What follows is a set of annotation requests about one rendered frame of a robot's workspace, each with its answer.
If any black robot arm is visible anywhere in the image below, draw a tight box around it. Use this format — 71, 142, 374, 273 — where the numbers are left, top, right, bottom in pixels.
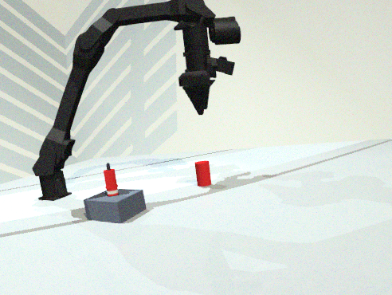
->
32, 0, 241, 201

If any red marker cap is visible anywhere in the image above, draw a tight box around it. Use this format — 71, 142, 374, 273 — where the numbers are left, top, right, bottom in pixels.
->
194, 161, 211, 187

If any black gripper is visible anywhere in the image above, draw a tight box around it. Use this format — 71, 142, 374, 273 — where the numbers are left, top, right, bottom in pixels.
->
178, 45, 217, 115

